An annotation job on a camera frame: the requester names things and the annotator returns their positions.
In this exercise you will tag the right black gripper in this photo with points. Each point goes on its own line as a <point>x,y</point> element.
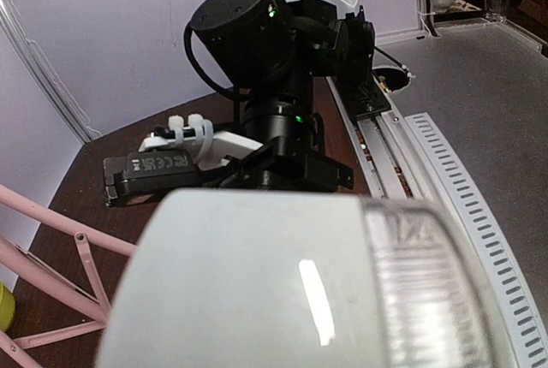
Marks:
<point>271,51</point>

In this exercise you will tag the right aluminium frame post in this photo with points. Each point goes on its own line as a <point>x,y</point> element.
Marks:
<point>45,75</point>

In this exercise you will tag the pink music stand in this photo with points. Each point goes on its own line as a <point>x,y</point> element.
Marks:
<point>27,266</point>

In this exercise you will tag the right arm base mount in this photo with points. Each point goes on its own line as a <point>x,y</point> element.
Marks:
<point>371,99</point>

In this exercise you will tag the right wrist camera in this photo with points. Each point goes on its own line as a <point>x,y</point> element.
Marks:
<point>190,152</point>

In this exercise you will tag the white metronome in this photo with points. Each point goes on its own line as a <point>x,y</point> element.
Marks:
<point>252,279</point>

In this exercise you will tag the aluminium front rail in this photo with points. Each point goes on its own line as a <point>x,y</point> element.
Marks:
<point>409,157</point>

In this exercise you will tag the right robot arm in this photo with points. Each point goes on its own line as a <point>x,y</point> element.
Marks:
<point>271,51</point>

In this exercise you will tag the green plastic bowl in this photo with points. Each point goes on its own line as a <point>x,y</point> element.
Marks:
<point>7,308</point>

